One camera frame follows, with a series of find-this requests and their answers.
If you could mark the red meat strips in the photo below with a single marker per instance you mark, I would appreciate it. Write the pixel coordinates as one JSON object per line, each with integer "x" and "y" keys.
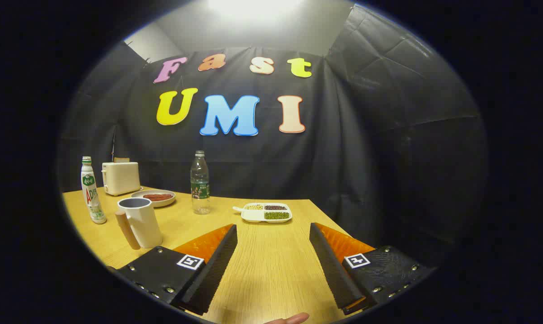
{"x": 158, "y": 196}

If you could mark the toast slice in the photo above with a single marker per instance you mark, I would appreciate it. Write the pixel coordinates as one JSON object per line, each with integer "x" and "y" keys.
{"x": 120, "y": 159}

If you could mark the round white plate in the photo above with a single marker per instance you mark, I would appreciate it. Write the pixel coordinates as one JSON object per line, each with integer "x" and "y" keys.
{"x": 163, "y": 201}

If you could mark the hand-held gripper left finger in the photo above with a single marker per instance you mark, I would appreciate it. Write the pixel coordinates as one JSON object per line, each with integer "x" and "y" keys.
{"x": 213, "y": 265}

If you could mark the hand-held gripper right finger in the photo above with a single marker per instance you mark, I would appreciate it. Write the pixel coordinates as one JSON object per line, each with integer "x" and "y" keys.
{"x": 332, "y": 265}

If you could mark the wooden table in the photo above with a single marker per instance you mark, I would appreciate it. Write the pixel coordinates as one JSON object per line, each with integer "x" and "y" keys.
{"x": 271, "y": 261}

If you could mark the white divided tray with beans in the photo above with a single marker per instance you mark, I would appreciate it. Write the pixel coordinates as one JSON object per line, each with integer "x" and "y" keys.
{"x": 266, "y": 213}

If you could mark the cream toaster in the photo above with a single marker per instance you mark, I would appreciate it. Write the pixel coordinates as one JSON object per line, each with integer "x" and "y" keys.
{"x": 120, "y": 178}

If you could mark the white juice bottle green label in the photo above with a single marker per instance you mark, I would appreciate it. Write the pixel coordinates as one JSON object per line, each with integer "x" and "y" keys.
{"x": 91, "y": 198}

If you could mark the black backdrop cloth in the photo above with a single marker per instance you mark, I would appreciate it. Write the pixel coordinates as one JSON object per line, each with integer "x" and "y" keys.
{"x": 379, "y": 148}

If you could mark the clear plastic water bottle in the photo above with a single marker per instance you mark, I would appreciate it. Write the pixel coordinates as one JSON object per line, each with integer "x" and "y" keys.
{"x": 200, "y": 184}

